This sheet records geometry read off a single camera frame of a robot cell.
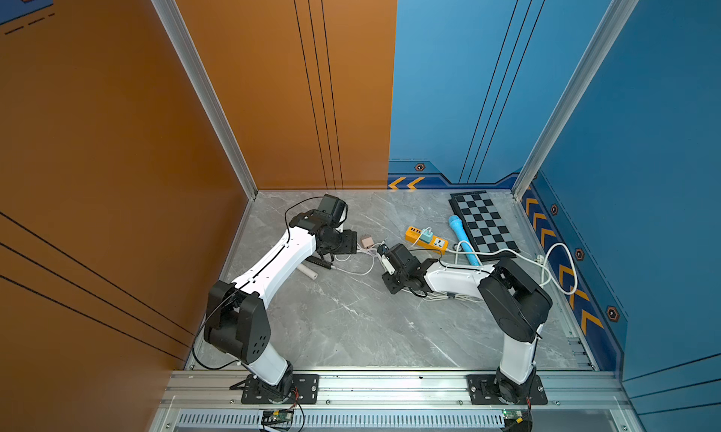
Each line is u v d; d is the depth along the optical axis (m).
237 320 0.43
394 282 0.83
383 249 0.85
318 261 0.96
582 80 0.85
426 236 0.97
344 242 0.75
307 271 0.96
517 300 0.49
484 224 1.05
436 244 0.99
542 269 0.94
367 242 1.01
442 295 0.89
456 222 1.05
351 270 0.96
